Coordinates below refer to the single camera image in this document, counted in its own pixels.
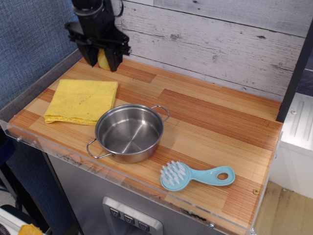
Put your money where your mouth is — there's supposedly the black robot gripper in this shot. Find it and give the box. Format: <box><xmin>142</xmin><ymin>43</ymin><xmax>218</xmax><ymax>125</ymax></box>
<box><xmin>65</xmin><ymin>0</ymin><xmax>131</xmax><ymax>72</ymax></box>

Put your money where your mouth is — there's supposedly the yellow toy potato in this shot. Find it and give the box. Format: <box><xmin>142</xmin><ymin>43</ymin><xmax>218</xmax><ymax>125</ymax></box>
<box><xmin>97</xmin><ymin>49</ymin><xmax>110</xmax><ymax>71</ymax></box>

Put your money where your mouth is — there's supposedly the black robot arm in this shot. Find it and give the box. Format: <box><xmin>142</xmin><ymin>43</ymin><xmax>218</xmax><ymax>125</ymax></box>
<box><xmin>65</xmin><ymin>0</ymin><xmax>131</xmax><ymax>72</ymax></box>

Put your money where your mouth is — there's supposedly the folded yellow cloth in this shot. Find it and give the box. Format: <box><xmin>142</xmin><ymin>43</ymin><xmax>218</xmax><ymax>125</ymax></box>
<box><xmin>44</xmin><ymin>79</ymin><xmax>118</xmax><ymax>125</ymax></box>

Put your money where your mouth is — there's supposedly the light blue scrub brush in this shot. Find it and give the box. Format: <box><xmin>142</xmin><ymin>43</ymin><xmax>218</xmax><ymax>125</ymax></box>
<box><xmin>160</xmin><ymin>161</ymin><xmax>235</xmax><ymax>191</ymax></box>

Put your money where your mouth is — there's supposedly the steel cabinet control panel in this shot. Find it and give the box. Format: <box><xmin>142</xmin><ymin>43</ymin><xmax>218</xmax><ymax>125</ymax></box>
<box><xmin>102</xmin><ymin>196</ymin><xmax>163</xmax><ymax>235</ymax></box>

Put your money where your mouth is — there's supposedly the clear acrylic table guard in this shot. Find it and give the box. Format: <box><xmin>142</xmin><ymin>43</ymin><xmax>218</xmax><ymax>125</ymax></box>
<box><xmin>1</xmin><ymin>114</ymin><xmax>282</xmax><ymax>235</ymax></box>

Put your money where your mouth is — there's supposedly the white appliance at right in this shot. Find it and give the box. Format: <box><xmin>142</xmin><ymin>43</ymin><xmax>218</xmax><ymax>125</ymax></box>
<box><xmin>269</xmin><ymin>93</ymin><xmax>313</xmax><ymax>198</ymax></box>

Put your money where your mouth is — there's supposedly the steel pan with handles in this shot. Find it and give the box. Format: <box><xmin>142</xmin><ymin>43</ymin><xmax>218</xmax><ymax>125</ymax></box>
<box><xmin>86</xmin><ymin>104</ymin><xmax>170</xmax><ymax>164</ymax></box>

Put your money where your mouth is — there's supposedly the black vertical post right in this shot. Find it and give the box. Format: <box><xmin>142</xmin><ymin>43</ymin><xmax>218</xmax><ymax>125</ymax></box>
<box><xmin>276</xmin><ymin>21</ymin><xmax>313</xmax><ymax>123</ymax></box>

